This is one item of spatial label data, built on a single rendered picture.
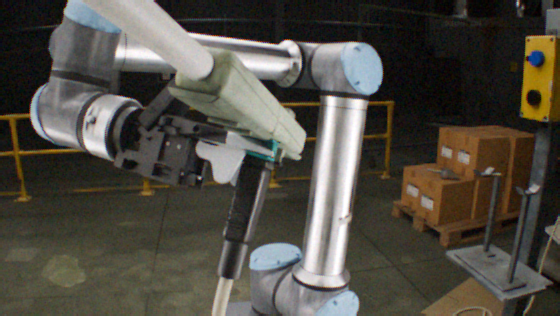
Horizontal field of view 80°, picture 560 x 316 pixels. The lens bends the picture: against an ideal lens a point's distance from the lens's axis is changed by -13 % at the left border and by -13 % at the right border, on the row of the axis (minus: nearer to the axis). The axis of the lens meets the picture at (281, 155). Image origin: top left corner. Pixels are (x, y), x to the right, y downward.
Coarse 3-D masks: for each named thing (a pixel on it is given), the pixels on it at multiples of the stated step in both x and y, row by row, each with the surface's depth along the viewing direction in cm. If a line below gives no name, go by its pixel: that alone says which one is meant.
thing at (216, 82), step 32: (96, 0) 16; (128, 0) 18; (128, 32) 20; (160, 32) 21; (192, 64) 26; (224, 64) 28; (192, 96) 28; (224, 96) 29; (256, 96) 34; (224, 128) 38; (256, 128) 37; (288, 128) 47; (256, 160) 44; (256, 192) 44; (224, 224) 45; (256, 224) 46; (224, 256) 44
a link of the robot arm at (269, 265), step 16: (256, 256) 106; (272, 256) 106; (288, 256) 105; (256, 272) 105; (272, 272) 102; (288, 272) 101; (256, 288) 106; (272, 288) 100; (256, 304) 108; (272, 304) 101
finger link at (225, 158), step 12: (204, 144) 45; (228, 144) 43; (240, 144) 43; (252, 144) 43; (264, 144) 44; (204, 156) 44; (216, 156) 44; (228, 156) 43; (240, 156) 43; (216, 168) 44; (228, 168) 43; (216, 180) 43; (228, 180) 43
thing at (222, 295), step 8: (552, 232) 193; (544, 256) 195; (224, 280) 44; (232, 280) 45; (224, 288) 44; (216, 296) 44; (224, 296) 44; (216, 304) 44; (224, 304) 44; (216, 312) 44; (224, 312) 44; (456, 312) 210; (488, 312) 208
